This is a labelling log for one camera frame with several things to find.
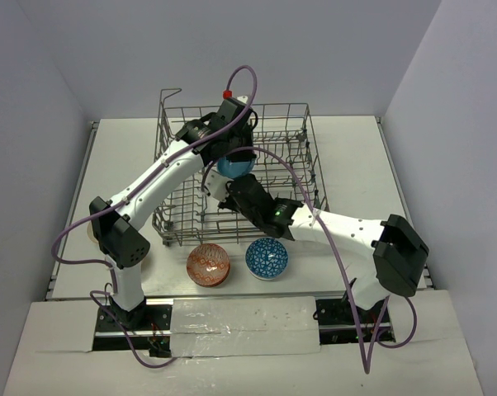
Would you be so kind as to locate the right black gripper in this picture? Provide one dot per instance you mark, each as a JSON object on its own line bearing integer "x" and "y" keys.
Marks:
{"x": 228, "y": 202}

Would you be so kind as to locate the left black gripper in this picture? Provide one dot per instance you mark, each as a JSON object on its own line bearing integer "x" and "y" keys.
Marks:
{"x": 235, "y": 149}

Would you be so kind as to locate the plain blue bowl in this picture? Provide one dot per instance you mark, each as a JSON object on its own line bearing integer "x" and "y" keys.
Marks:
{"x": 236, "y": 165}

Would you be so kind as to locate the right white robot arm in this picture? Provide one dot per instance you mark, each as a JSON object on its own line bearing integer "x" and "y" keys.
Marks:
{"x": 393, "y": 255}

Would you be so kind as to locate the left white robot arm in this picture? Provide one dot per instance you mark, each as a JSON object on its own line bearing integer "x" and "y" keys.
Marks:
{"x": 117, "y": 222}

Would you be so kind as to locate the blue patterned bowl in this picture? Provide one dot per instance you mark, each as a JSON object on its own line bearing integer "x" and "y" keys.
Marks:
{"x": 266, "y": 259}

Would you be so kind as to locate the red patterned bowl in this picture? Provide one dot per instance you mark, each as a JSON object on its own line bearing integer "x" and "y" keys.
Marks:
{"x": 208, "y": 265}

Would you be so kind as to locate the yellow bowl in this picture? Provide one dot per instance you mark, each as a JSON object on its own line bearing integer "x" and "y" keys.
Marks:
{"x": 92, "y": 235}

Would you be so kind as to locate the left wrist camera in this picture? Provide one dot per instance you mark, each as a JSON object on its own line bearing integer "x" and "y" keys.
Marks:
{"x": 239, "y": 101}

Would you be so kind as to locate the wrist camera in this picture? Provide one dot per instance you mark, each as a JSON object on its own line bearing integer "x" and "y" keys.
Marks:
{"x": 216, "y": 186}
{"x": 239, "y": 101}

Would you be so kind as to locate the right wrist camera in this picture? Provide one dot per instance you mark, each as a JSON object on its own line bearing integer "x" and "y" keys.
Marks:
{"x": 216, "y": 186}

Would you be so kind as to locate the grey wire dish rack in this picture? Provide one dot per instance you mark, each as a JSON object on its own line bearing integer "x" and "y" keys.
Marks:
{"x": 287, "y": 165}

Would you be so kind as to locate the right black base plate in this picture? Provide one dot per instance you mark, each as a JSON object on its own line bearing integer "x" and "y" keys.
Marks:
{"x": 336, "y": 324}

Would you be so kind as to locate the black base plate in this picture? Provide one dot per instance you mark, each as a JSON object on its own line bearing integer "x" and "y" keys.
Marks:
{"x": 150, "y": 332}
{"x": 336, "y": 324}

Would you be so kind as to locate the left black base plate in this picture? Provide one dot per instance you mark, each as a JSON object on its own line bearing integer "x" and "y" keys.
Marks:
{"x": 150, "y": 332}

